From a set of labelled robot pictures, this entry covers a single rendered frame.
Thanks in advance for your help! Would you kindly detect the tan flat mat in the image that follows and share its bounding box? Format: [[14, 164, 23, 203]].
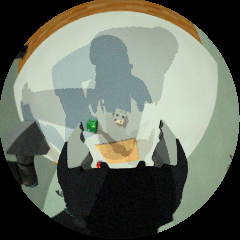
[[95, 138, 139, 164]]

